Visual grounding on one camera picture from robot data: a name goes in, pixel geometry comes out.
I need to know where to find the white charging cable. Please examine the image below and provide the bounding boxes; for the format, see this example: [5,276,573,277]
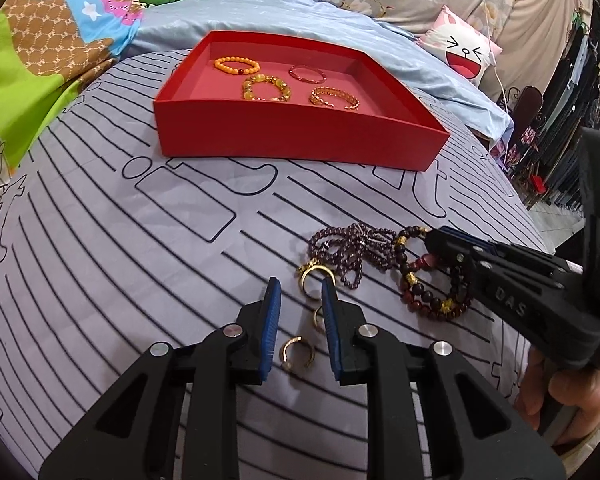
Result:
[474,0,516,172]

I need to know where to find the gold ring with charm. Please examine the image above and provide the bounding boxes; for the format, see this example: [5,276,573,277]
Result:
[296,259,337,302]

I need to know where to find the light blue blanket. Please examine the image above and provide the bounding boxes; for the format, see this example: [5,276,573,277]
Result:
[123,0,514,142]

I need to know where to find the dark red bead bracelet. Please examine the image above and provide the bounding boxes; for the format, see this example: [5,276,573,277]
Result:
[392,224,477,323]

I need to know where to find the yellow round bead bracelet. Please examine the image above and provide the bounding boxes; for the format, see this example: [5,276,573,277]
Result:
[213,55,261,77]

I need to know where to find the colourful monkey cartoon quilt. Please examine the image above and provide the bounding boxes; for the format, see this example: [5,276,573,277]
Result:
[0,0,152,261]

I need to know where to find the thin rose gold bangle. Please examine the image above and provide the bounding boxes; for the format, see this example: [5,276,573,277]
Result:
[288,65,327,86]

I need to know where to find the pink cat face cushion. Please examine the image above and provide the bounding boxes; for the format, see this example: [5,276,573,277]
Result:
[416,6,502,87]

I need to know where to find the person's right hand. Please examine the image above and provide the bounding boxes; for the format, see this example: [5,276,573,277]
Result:
[514,347,600,445]

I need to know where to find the striped grey bed sheet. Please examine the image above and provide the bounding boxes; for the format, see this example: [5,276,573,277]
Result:
[0,51,544,479]

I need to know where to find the yellow amber chunk bracelet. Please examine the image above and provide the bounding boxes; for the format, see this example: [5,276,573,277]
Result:
[241,72,294,103]

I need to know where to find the hanging dark clothes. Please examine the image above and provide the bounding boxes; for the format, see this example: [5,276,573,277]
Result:
[519,2,600,209]

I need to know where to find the red cardboard tray box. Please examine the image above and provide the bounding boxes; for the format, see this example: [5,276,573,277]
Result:
[154,30,450,171]

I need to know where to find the dark purple bead necklace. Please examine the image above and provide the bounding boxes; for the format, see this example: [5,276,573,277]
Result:
[306,221,398,292]

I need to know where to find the gold ribbed bangle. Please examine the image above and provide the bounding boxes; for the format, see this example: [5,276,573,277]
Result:
[309,86,360,110]

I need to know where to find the dark metal chair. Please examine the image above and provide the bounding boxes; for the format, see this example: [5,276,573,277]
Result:
[502,86,543,170]

